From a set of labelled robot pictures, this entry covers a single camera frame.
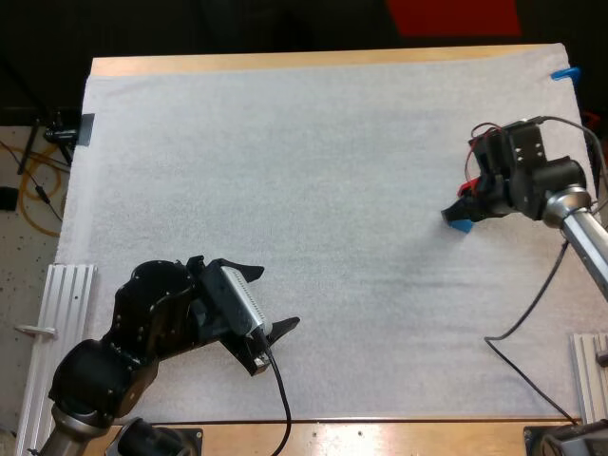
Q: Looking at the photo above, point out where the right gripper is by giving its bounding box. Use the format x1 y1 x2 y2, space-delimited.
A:
440 126 515 224

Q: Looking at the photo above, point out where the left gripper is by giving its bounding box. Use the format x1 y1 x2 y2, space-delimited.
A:
185 255 302 378

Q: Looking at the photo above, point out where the white clip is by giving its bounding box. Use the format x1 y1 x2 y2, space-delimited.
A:
15 323 59 339

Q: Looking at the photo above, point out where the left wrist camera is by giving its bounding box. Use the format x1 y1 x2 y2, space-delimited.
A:
217 265 276 339

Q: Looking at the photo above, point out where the black cable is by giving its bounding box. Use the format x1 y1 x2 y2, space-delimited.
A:
255 332 294 456
483 115 608 424

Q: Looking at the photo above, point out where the ribbed aluminium rail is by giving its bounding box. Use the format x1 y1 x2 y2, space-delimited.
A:
569 332 608 425
13 263 99 456

